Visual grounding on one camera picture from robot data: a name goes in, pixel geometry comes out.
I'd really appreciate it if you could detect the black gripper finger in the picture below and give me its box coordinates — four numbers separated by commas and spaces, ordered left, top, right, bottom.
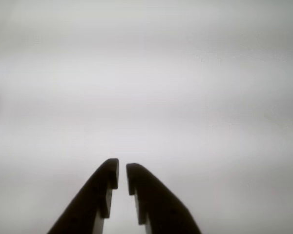
48, 158, 120, 234
126, 162, 202, 234

